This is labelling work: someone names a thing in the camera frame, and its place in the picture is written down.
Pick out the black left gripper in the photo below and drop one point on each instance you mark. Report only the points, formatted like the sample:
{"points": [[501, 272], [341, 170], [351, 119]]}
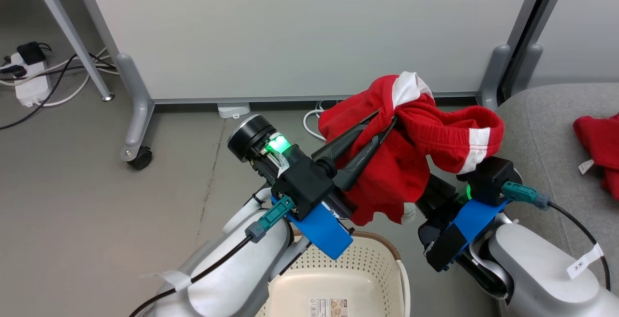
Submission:
{"points": [[302, 181]]}

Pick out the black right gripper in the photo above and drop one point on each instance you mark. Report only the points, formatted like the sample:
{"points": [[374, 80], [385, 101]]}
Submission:
{"points": [[488, 179]]}

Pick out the red garment with white stripes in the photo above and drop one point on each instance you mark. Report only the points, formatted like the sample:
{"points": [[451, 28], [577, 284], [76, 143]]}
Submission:
{"points": [[391, 172]]}

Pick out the plain red garment with tag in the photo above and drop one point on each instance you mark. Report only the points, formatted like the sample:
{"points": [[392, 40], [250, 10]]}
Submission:
{"points": [[602, 138]]}

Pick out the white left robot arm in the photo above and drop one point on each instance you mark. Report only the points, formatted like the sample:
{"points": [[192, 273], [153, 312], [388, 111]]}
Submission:
{"points": [[251, 280]]}

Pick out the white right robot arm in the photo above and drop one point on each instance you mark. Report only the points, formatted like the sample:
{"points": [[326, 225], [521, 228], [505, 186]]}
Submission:
{"points": [[532, 268]]}

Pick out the grey fabric sofa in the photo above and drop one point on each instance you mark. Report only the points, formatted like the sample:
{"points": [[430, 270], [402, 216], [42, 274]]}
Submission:
{"points": [[546, 143]]}

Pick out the cream perforated laundry basket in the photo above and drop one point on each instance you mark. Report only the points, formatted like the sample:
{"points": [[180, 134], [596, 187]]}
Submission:
{"points": [[348, 278]]}

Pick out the small white plastic box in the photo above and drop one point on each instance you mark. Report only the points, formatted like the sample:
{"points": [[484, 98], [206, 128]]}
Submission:
{"points": [[233, 110]]}

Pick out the wide white partition panel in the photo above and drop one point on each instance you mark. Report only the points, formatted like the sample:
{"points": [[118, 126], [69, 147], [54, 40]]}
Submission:
{"points": [[300, 26]]}

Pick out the printed basket label sticker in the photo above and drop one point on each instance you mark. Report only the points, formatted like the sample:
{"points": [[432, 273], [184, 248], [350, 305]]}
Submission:
{"points": [[329, 307]]}

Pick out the narrow white partition panel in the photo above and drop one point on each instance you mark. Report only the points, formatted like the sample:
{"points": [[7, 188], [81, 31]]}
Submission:
{"points": [[580, 22]]}

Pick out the black caster wheel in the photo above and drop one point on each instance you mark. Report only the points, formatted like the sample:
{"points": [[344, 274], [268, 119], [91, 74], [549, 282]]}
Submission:
{"points": [[141, 158]]}

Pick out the grey metal table leg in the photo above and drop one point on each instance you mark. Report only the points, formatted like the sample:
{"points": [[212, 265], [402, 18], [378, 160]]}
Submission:
{"points": [[72, 31]]}

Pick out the white power strip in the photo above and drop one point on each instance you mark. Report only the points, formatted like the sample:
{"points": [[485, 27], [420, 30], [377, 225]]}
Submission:
{"points": [[33, 92]]}

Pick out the black power adapter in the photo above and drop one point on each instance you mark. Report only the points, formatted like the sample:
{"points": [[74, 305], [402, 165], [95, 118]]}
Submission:
{"points": [[31, 53]]}

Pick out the black plug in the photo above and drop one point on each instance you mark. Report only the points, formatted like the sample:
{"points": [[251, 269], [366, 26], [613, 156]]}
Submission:
{"points": [[13, 70]]}

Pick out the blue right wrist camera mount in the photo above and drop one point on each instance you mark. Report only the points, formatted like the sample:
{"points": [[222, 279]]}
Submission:
{"points": [[471, 222]]}

